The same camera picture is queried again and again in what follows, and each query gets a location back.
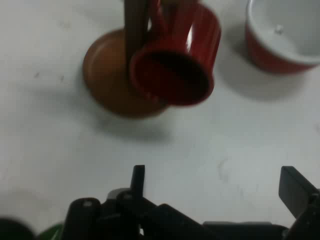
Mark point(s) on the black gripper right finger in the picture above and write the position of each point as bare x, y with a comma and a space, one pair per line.
300, 200

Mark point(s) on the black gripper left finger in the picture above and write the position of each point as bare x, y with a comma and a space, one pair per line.
135, 217

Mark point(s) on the red mug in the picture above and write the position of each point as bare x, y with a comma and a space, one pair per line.
190, 32

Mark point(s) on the dark green cup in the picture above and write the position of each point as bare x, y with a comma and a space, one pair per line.
51, 232

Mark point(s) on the brown wooden mug tree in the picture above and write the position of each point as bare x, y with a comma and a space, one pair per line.
105, 75

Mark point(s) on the red bowl with white inside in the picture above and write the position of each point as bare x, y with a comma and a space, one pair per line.
287, 30

